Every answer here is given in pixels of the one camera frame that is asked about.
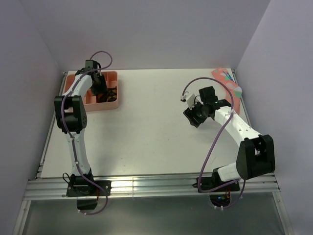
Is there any red yellow argyle sock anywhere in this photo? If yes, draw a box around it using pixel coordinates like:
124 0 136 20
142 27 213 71
96 93 108 103

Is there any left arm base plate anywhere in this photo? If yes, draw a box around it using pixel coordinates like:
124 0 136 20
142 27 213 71
66 180 112 197

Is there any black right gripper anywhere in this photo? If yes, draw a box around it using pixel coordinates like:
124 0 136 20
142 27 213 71
183 98 209 128

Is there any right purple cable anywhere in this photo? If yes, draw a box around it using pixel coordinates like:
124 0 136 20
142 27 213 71
182 77 246 211

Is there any purple cable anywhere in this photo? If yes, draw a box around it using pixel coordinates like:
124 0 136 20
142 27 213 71
61 51 113 216
182 77 246 211

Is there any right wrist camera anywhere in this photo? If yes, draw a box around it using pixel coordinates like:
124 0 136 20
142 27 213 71
180 91 198 110

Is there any pink patterned sock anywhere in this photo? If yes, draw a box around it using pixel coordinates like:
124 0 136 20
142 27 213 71
211 68 242 114

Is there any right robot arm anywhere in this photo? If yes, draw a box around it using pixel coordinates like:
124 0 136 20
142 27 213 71
181 86 275 191

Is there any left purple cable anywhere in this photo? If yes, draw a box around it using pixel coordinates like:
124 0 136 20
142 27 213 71
61 51 113 216

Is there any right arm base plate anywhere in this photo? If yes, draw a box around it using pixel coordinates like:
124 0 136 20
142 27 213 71
198 176 240 192

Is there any brown tan argyle sock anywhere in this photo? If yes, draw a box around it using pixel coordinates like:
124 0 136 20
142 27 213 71
107 87 117 102

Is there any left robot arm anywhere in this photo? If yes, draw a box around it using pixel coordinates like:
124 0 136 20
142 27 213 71
54 59 108 195

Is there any pink divided organizer tray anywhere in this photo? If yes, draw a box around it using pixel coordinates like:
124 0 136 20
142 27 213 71
63 70 120 112

